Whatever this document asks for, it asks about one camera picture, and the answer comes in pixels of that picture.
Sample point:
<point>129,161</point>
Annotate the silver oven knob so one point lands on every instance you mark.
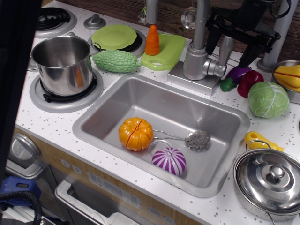
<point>23,151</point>

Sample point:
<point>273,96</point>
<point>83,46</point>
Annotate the stainless steel sink basin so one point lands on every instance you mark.
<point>175,112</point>

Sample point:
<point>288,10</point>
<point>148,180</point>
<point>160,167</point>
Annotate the red toy bell pepper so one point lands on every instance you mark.
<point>248,80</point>

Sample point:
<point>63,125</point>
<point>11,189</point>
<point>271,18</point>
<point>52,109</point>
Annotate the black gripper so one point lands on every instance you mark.
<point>244,25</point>

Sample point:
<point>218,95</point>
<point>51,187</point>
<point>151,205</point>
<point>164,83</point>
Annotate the blue plastic object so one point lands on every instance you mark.
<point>19,191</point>

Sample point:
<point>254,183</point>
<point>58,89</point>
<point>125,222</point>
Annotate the metal slotted skimmer spoon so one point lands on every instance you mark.
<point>195,140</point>

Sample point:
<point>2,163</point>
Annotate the grey stove knob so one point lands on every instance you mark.
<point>94,23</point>

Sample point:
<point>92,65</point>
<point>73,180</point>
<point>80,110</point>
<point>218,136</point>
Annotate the green plastic cutting board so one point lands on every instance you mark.
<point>171,48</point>

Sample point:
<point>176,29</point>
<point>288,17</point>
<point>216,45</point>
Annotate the stove burner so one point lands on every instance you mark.
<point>137,48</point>
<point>44,101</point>

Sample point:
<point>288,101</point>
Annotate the clear hanging glass ornament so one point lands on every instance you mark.
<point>188,18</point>

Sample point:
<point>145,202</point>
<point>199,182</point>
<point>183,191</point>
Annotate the black foreground camera frame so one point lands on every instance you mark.
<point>18,20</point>

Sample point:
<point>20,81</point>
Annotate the green plastic plate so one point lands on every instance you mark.
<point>114,37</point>

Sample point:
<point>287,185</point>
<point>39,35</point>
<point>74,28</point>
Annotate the grey vertical post back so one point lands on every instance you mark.
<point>151,11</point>

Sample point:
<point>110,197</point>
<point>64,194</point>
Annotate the back right stove burner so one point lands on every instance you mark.
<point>137,48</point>

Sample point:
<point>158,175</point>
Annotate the purple toy eggplant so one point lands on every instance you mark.
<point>233,78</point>

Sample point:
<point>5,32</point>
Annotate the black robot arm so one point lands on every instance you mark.
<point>244,25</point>

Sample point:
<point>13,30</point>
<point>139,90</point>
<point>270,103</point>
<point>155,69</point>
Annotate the front left stove burner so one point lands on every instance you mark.
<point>44,101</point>

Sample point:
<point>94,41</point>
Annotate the orange toy pumpkin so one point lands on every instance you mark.
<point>136,134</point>

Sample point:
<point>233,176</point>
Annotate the purple white toy onion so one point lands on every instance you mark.
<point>171,160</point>

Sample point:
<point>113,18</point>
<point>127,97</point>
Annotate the white oven door handle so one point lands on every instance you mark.
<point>88,207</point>

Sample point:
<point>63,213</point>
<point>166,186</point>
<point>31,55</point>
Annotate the steel pot with lid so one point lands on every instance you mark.
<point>267,184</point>

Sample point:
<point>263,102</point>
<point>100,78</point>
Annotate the green toy cabbage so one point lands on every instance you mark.
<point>268,100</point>

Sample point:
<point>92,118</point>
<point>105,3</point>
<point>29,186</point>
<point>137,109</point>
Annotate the yellow toy banana piece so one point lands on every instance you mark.
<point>255,140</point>

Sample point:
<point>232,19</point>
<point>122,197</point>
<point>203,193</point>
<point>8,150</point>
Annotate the silver faucet lever handle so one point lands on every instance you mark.
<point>218,68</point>

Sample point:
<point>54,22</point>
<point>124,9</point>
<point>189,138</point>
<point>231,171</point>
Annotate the silver toy faucet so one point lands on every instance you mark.
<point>189,74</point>

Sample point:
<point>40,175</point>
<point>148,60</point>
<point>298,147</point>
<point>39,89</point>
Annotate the yellow toy squash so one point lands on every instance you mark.
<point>289,76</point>

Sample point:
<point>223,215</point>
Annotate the tall stainless steel pot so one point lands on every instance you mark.
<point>64,64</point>

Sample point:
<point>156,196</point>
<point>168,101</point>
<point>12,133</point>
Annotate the steel bowl at right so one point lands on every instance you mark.
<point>294,95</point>

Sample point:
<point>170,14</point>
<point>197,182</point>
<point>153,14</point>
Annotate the orange toy carrot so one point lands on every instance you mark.
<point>152,46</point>

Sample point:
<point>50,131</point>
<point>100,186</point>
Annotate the green toy bitter gourd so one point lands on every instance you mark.
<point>116,61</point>

